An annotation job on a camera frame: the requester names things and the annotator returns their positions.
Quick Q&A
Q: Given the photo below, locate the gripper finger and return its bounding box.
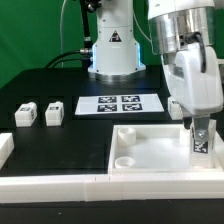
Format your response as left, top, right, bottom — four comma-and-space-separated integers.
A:
193, 115, 210, 142

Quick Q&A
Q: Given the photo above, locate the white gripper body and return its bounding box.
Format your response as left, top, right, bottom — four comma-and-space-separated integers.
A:
162, 44, 223, 116

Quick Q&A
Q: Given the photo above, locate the white square tabletop tray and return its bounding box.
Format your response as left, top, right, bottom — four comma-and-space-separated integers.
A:
108, 125, 224, 175

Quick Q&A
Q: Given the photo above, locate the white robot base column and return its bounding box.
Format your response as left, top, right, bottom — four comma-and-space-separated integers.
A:
88, 0, 146, 82

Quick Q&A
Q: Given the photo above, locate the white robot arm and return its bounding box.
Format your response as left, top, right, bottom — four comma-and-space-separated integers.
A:
148, 0, 224, 141

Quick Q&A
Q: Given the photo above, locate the white front fence bar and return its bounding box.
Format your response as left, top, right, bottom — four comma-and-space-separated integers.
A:
0, 172, 224, 203

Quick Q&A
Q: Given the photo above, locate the white sheet with tags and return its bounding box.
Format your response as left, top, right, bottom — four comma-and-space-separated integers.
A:
75, 94, 164, 115

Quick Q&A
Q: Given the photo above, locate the white left fence piece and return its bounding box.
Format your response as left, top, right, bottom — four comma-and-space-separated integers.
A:
0, 133, 14, 169

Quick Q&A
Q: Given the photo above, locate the black cable bundle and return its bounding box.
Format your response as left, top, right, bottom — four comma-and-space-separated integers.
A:
44, 48, 93, 69

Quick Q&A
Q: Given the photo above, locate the white thin cable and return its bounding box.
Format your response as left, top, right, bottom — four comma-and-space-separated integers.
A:
59, 0, 68, 56

